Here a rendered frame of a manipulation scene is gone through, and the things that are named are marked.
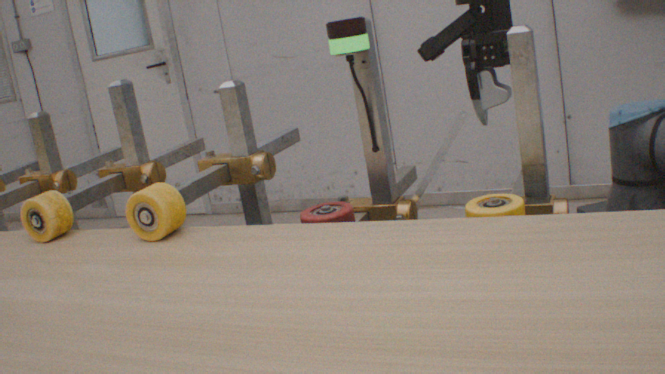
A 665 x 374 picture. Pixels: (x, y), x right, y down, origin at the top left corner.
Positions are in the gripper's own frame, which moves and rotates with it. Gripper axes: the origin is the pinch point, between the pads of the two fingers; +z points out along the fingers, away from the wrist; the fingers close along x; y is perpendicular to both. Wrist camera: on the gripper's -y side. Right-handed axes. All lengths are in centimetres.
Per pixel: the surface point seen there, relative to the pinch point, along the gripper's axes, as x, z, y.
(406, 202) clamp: -9.1, 11.2, -11.9
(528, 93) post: -9.9, -4.9, 9.6
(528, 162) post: -9.9, 5.5, 8.5
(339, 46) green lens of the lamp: -15.8, -15.6, -16.1
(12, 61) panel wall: 258, -34, -406
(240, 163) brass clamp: -10.6, 2.1, -40.6
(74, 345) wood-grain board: -64, 8, -32
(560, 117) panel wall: 255, 52, -9
